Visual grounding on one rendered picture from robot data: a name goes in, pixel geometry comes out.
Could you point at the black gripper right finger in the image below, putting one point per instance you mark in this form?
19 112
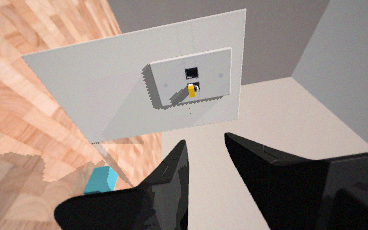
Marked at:
293 192

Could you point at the light grey flat panel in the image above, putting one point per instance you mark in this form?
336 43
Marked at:
136 83

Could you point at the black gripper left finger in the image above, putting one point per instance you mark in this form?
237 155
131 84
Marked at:
159 202

